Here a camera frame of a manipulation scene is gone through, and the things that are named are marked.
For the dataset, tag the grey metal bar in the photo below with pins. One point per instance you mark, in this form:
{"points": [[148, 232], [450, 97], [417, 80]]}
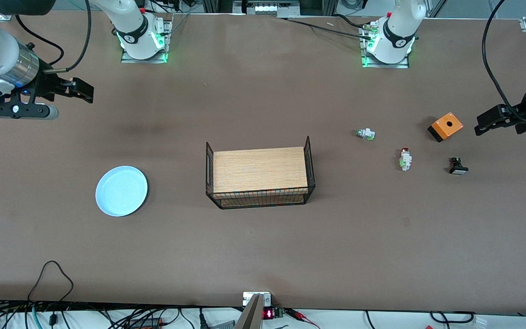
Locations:
{"points": [[251, 317]]}

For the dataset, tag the black power adapter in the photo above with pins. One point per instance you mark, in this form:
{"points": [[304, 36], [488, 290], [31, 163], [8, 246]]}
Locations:
{"points": [[146, 323]]}

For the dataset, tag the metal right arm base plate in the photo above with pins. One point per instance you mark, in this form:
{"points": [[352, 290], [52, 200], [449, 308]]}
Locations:
{"points": [[130, 60]]}

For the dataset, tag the wooden board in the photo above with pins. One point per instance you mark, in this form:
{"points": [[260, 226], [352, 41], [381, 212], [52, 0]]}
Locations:
{"points": [[258, 169]]}

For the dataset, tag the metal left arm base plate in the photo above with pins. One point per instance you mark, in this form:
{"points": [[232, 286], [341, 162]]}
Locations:
{"points": [[369, 63]]}

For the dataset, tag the red clip lead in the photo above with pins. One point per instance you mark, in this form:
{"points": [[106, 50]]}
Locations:
{"points": [[296, 313]]}

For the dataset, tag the red push button switch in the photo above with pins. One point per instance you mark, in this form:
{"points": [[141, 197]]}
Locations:
{"points": [[406, 161]]}

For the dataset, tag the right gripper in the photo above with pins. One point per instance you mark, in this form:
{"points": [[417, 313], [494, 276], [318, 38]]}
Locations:
{"points": [[47, 85]]}

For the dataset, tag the white mounting bracket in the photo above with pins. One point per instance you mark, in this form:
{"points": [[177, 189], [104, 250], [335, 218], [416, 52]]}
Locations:
{"points": [[248, 299]]}

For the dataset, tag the red digit display module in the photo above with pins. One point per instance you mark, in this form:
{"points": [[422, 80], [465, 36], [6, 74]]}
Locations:
{"points": [[268, 314]]}

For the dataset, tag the orange button enclosure box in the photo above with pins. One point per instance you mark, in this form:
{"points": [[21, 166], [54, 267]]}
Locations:
{"points": [[446, 125]]}

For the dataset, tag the green push button switch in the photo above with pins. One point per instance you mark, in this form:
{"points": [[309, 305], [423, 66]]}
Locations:
{"points": [[365, 134]]}

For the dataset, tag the metal corner bracket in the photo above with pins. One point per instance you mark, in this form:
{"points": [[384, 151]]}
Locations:
{"points": [[5, 18]]}

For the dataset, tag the light blue plate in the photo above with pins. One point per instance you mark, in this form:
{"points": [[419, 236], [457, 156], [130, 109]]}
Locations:
{"points": [[121, 192]]}

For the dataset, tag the white lit device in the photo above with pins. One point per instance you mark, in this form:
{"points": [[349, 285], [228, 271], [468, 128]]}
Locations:
{"points": [[267, 8]]}

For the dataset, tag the black square push button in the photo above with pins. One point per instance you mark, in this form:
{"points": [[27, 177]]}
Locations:
{"points": [[458, 167]]}

